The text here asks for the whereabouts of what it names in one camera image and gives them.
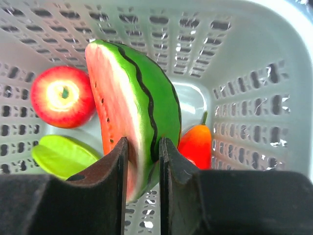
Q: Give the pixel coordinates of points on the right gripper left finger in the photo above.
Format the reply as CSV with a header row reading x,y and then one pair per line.
x,y
91,202

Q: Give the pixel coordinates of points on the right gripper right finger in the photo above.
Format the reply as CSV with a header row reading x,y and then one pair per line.
x,y
230,202

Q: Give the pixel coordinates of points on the light blue plastic basket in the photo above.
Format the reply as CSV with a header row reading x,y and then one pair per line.
x,y
248,63

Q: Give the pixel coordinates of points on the red apple toy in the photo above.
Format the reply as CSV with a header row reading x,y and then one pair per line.
x,y
62,97

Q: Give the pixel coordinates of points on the green lime toy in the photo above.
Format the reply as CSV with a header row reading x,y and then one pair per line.
x,y
63,156

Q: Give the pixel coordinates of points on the watermelon slice toy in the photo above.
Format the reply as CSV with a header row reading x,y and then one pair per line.
x,y
136,100

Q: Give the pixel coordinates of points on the red orange pepper toy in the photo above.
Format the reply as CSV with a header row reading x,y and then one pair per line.
x,y
196,145

